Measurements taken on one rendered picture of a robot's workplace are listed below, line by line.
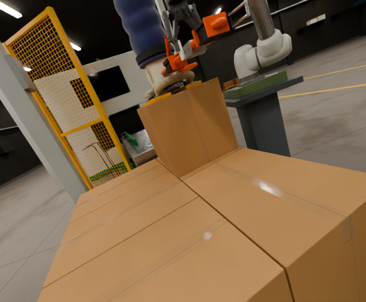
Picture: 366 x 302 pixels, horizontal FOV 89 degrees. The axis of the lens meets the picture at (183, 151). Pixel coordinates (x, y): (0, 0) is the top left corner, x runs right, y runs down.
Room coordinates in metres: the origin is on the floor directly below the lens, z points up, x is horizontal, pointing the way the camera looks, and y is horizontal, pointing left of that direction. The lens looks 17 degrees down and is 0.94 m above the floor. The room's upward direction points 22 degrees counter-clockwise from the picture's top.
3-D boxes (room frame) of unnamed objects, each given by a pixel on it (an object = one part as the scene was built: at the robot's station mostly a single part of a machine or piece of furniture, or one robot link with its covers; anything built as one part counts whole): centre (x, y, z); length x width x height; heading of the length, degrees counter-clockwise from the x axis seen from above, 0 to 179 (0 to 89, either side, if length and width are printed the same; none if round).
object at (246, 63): (1.51, -0.71, 0.98); 0.18 x 0.16 x 0.22; 52
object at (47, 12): (2.32, 1.03, 1.05); 0.87 x 0.10 x 2.10; 68
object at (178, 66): (0.96, -0.12, 1.07); 0.10 x 0.08 x 0.06; 106
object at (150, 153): (1.55, 0.06, 0.58); 0.70 x 0.03 x 0.06; 106
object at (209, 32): (0.62, -0.21, 1.08); 0.08 x 0.07 x 0.05; 16
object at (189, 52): (0.75, -0.18, 1.07); 0.07 x 0.07 x 0.04; 16
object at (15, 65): (2.01, 1.14, 1.62); 0.20 x 0.05 x 0.30; 16
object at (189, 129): (1.23, -0.05, 0.75); 0.60 x 0.40 x 0.40; 13
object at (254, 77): (1.53, -0.71, 0.84); 0.22 x 0.18 x 0.06; 171
